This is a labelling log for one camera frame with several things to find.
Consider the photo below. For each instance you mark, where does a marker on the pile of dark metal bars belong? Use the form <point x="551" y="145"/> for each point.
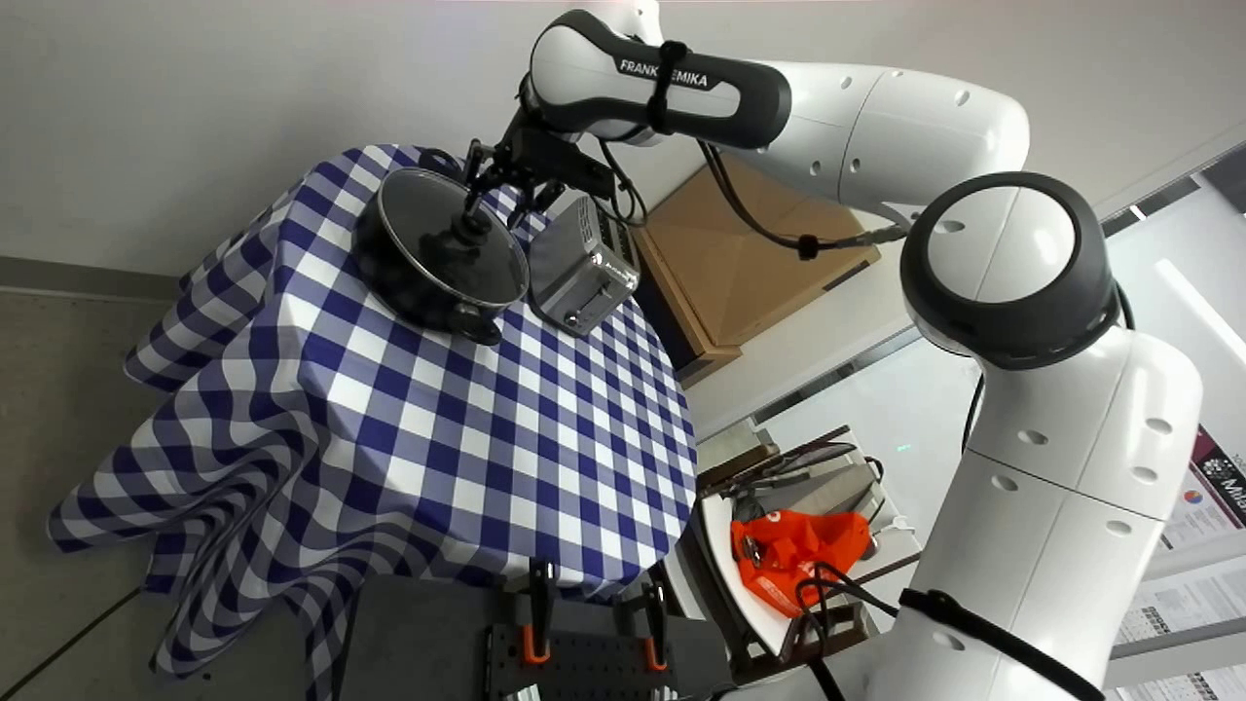
<point x="780" y="468"/>

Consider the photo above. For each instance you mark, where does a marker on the white paper sheet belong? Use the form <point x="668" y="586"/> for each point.
<point x="1201" y="599"/>

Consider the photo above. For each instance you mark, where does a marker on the black cooking pot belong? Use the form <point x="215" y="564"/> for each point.
<point x="390" y="284"/>
<point x="421" y="240"/>

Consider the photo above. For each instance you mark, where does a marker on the blue white checkered tablecloth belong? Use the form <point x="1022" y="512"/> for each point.
<point x="453" y="430"/>

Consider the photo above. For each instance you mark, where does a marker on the black perforated breadboard plate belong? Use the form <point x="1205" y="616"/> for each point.
<point x="414" y="643"/>

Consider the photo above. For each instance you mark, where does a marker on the dark grey panel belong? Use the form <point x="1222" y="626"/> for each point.
<point x="1228" y="176"/>

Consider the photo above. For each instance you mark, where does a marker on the dark red poster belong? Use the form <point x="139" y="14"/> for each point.
<point x="1222" y="473"/>

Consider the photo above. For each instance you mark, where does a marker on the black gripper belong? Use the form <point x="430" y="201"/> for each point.
<point x="551" y="158"/>

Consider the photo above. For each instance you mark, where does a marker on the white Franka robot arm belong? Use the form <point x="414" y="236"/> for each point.
<point x="1039" y="430"/>

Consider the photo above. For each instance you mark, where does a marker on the silver metal toaster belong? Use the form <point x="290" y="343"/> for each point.
<point x="578" y="278"/>

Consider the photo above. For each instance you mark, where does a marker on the orange plastic bag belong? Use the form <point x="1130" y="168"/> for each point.
<point x="780" y="546"/>

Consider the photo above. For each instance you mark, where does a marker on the large brown cardboard box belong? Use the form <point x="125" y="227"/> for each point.
<point x="742" y="278"/>

